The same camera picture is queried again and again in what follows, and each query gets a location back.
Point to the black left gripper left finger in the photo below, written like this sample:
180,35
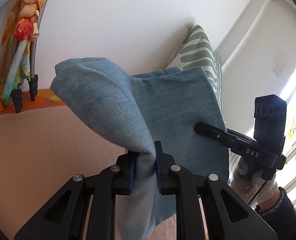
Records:
84,207

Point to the orange floral scarf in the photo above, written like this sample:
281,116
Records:
20,29

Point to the green leaf pattern pillow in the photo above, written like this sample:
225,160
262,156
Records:
203,62

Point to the right white knit glove hand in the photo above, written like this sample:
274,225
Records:
247,183

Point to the right forearm dark sleeve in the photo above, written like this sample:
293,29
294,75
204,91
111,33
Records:
277,210

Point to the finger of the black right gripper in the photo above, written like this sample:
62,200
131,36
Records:
219,135
237,135

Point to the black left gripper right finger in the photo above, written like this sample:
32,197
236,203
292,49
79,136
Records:
206,207

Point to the blue denim pants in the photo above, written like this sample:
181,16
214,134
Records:
134,111

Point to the folded stand black legs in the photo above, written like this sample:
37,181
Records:
33,81

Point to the orange floral bed sheet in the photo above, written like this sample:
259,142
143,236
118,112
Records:
44,99

